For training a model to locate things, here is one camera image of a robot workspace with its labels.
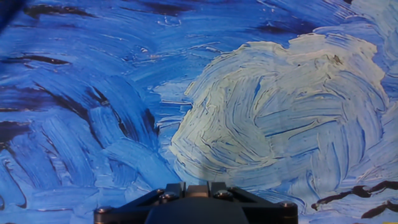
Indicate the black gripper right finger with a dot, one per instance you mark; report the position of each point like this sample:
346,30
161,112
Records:
273,214

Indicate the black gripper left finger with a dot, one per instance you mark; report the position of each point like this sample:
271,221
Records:
124,214

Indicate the Van Gogh wheatfield print cloth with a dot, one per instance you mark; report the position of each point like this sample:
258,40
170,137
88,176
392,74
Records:
186,93

